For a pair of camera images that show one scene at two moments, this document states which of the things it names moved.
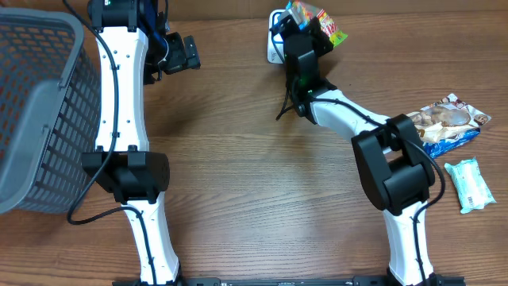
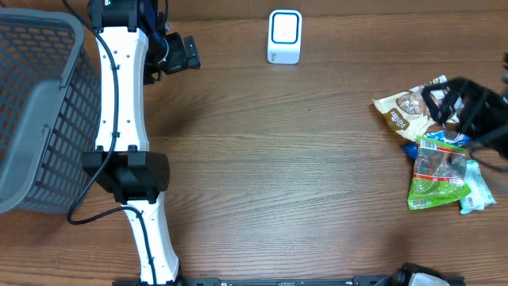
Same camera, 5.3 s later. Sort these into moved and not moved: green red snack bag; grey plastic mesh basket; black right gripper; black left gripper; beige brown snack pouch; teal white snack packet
Moved: beige brown snack pouch; green red snack bag; black right gripper
Not moved: teal white snack packet; grey plastic mesh basket; black left gripper
